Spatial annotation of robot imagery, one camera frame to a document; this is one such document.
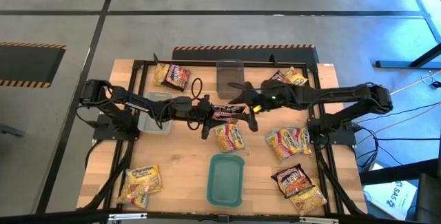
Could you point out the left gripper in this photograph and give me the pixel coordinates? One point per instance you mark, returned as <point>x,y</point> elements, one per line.
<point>205,113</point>

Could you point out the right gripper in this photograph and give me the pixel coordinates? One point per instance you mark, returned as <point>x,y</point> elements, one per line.
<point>275,94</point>

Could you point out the yellow blue Maruchan ramen packet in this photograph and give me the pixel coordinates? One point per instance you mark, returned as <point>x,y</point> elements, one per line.
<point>230,138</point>
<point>282,144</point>
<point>305,139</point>
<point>134,201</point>

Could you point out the teal plastic bin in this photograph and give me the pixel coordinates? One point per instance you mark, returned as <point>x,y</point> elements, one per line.
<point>225,182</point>

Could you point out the white plastic bin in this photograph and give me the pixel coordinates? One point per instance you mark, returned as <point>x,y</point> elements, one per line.
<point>151,124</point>

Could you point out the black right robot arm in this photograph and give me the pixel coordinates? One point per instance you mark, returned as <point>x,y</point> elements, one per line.
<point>344,94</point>

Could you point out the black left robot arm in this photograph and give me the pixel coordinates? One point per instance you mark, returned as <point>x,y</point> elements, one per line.
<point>134,104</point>

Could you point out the yellow tape tag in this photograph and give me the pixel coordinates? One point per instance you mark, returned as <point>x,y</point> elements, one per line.
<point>256,108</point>

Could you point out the dark transparent plastic bin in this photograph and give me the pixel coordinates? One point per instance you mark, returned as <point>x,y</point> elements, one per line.
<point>229,72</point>

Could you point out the black hazard-striped floor mat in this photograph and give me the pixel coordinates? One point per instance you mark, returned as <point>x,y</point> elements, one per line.
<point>27,65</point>
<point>206,54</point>

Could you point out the black metal bar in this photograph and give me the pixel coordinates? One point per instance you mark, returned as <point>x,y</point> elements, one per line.
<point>396,174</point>

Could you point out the white printed cardboard box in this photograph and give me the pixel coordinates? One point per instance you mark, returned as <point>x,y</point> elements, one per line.
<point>389,200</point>

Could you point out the small black plug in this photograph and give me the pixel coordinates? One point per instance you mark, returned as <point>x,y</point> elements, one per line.
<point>436,84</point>

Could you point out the black aluminium crossbeam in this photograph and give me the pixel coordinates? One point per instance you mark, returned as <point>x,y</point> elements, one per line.
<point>51,217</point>

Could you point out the grey stand foot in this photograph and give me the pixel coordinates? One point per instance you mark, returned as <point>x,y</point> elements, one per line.
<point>10,130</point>

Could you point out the black aluminium table frame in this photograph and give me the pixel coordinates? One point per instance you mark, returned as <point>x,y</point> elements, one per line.
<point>206,62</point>

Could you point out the silver metal bracket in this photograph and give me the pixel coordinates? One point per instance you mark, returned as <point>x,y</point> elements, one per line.
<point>318,220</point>
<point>127,216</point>

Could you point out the black desk leg frame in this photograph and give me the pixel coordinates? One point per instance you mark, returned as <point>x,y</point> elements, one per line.
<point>396,64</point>

